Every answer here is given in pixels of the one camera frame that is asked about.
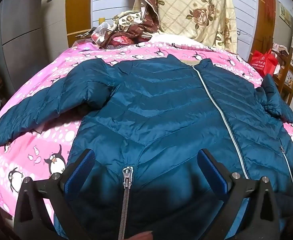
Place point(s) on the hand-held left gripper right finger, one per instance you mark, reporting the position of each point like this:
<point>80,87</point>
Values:
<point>211,173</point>

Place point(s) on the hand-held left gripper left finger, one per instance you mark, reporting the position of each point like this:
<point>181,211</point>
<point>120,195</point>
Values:
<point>80,173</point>

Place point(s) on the teal quilted down jacket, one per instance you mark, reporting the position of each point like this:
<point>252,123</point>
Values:
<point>149,105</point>

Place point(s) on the person's left hand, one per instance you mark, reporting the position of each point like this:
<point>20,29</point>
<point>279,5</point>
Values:
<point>143,236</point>

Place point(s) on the pink penguin print blanket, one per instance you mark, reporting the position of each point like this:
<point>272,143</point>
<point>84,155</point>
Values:
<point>24,155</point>

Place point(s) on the wooden shelf rack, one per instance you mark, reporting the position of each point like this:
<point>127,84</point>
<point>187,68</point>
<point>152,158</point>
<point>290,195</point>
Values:
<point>286,80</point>

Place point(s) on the red gift bag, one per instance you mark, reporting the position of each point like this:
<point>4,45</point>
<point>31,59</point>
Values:
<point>262,61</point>

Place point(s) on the red packet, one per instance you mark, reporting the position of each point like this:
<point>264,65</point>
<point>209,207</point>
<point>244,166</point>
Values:
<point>121,40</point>

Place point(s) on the clear plastic bag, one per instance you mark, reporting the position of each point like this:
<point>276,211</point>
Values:
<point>100,31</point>

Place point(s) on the grey wardrobe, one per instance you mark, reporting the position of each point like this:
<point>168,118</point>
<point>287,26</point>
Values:
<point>24,30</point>

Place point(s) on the brown floral cloth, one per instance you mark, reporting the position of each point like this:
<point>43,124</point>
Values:
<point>146,27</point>

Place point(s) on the cream floral quilt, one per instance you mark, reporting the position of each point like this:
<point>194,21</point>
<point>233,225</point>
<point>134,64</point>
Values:
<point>186,0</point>

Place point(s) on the wooden headboard with white panel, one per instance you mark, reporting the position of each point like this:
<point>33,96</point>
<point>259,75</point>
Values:
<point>111,0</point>

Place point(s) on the wall calendar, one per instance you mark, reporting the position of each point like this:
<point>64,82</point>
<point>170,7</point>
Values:
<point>285,15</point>

